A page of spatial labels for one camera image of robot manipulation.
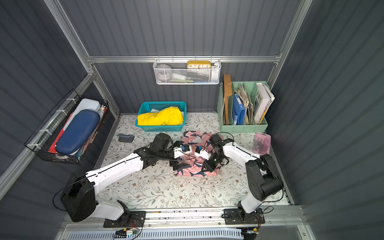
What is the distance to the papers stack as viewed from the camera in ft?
3.20

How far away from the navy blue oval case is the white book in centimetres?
95

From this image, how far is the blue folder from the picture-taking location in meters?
0.97

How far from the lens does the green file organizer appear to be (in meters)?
0.98

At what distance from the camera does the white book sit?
96cm
